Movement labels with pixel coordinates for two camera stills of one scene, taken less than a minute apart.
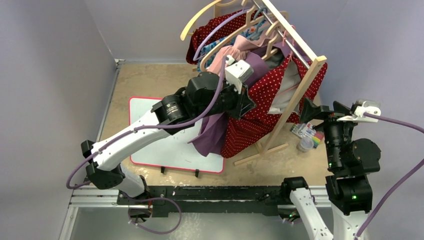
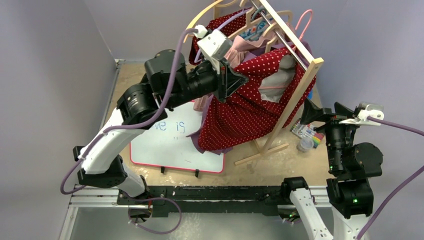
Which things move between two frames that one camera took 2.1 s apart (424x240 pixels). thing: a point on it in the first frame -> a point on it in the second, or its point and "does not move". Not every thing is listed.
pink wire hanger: [284, 34] -> [310, 16]
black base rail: [168, 201] does not move
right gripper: [327, 112] does not move
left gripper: [243, 103] -> [229, 80]
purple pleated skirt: [209, 141] -> [196, 135]
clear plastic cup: [305, 144] does not move
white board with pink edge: [173, 151] does not move
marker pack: [307, 130] does not move
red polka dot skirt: [311, 93] -> [258, 107]
